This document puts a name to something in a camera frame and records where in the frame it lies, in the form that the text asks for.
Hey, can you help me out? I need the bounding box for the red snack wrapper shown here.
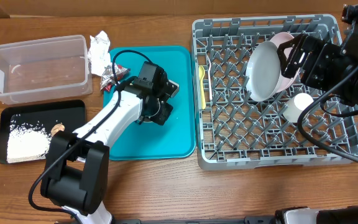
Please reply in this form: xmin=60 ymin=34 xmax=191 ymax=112
xmin=100 ymin=63 xmax=130 ymax=92

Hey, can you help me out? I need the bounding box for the crumpled white napkin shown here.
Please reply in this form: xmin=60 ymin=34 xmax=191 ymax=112
xmin=88 ymin=30 xmax=111 ymax=77

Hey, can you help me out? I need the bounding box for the brown food scrap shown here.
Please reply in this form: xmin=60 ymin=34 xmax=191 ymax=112
xmin=51 ymin=123 xmax=65 ymax=136

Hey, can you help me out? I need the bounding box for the teal serving tray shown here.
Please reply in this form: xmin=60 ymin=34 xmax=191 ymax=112
xmin=109 ymin=45 xmax=196 ymax=161

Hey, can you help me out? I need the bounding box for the grey bowl of rice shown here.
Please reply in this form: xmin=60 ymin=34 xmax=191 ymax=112
xmin=139 ymin=117 xmax=154 ymax=123

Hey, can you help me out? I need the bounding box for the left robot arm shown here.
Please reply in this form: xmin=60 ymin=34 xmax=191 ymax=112
xmin=36 ymin=62 xmax=179 ymax=223

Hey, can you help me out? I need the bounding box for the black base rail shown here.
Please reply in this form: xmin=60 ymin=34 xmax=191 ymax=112
xmin=54 ymin=207 xmax=358 ymax=224

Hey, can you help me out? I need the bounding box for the white round plate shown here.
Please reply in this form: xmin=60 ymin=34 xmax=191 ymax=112
xmin=268 ymin=32 xmax=301 ymax=93

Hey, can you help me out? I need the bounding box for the grey round plate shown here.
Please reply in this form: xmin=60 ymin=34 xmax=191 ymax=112
xmin=246 ymin=41 xmax=282 ymax=102

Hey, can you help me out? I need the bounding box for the grey dishwasher rack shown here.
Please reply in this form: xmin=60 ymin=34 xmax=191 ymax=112
xmin=191 ymin=14 xmax=347 ymax=170

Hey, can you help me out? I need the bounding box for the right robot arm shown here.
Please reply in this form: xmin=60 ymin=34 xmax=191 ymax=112
xmin=277 ymin=4 xmax=358 ymax=163

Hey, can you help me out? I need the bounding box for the yellow plastic spoon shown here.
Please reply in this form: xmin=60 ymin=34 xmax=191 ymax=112
xmin=198 ymin=65 xmax=206 ymax=110

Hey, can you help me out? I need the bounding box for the black plastic tray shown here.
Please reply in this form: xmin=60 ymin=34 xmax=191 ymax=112
xmin=0 ymin=100 xmax=86 ymax=164

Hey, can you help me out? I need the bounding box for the clear plastic bin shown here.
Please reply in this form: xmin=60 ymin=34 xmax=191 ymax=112
xmin=0 ymin=35 xmax=93 ymax=105

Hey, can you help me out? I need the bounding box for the pile of white rice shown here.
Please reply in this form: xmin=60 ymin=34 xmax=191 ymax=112
xmin=6 ymin=114 xmax=53 ymax=164

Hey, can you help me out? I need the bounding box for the white plastic fork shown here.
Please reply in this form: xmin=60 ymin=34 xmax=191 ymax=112
xmin=206 ymin=54 xmax=213 ymax=102

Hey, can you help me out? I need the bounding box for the white cup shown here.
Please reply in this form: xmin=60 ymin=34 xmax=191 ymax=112
xmin=283 ymin=93 xmax=313 ymax=123

